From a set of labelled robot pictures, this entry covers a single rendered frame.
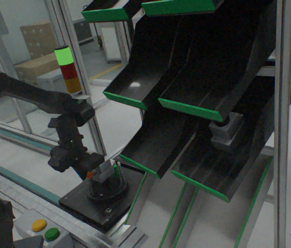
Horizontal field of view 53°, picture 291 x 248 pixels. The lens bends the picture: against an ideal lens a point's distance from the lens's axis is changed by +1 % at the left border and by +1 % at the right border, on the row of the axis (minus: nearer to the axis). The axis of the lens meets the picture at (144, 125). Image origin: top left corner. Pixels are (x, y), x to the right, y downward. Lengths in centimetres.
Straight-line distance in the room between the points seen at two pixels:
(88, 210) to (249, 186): 50
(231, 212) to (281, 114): 25
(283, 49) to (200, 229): 42
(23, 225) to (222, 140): 69
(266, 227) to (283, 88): 53
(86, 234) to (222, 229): 39
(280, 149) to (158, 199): 33
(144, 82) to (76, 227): 51
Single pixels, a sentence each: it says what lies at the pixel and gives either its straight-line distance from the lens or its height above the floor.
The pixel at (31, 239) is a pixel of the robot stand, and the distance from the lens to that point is 80.
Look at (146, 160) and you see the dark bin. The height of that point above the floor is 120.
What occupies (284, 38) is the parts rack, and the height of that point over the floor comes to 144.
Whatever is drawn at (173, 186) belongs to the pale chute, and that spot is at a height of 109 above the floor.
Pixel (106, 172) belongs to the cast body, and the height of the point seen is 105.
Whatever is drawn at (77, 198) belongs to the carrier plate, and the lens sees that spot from 101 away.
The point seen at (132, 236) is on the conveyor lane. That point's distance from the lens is 90.
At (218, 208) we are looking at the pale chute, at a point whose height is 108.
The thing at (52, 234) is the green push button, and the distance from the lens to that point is 93.
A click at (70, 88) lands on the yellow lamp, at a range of 105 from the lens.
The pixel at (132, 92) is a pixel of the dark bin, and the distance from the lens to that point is 60.
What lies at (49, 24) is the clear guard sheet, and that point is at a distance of 111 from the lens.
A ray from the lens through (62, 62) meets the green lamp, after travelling 103.
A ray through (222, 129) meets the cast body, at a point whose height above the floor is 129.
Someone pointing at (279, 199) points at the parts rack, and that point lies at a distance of 67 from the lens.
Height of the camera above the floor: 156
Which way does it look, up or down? 26 degrees down
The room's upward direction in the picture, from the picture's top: 12 degrees counter-clockwise
